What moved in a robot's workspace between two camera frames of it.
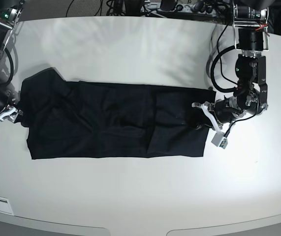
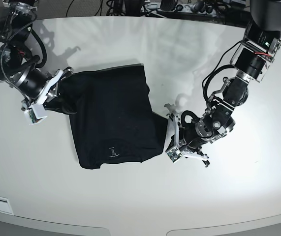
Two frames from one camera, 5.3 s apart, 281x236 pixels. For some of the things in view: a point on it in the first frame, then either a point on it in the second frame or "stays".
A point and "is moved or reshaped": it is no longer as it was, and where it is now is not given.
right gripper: [228, 109] to [190, 136]
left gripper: [4, 99] to [50, 91]
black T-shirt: [81, 119] is moved or reshaped
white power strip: [188, 9] stays
